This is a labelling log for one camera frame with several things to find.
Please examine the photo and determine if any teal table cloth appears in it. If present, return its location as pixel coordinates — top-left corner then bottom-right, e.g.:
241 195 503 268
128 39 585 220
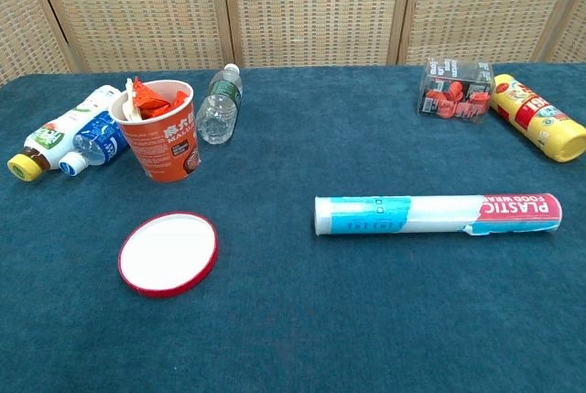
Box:
0 61 586 393

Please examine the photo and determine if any orange instant noodle cup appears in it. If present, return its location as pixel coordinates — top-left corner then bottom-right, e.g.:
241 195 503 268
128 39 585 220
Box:
110 80 202 184

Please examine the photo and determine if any red rimmed white round lid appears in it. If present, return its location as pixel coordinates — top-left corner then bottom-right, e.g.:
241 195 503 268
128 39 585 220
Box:
117 212 220 299

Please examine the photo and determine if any plastic food wrap tube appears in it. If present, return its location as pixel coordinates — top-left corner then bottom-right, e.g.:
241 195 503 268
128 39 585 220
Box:
313 192 563 238

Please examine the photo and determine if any clear bottle with blue label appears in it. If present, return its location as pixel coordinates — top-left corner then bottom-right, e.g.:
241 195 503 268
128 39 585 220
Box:
59 110 130 177

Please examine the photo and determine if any yellow mustard-style bottle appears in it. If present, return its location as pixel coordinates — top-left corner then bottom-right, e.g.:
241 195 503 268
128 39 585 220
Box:
489 73 586 163

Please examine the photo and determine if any clear bottle with green label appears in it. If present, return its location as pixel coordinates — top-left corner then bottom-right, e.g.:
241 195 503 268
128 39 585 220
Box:
195 63 243 146

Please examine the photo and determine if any white plastic fork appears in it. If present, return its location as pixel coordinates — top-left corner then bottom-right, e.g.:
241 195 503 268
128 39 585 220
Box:
122 77 144 122

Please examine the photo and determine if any woven rattan folding screen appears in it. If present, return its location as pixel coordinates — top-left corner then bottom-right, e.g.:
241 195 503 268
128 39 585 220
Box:
0 0 586 87

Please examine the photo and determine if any clear box with red caps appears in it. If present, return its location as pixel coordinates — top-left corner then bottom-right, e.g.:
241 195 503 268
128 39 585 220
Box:
417 57 496 126

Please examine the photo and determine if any tea bottle with yellow cap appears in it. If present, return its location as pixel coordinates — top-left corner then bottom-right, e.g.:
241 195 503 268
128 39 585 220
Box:
6 84 123 182

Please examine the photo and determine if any orange snack wrapper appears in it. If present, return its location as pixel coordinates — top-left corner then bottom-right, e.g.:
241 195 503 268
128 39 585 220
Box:
133 75 189 121

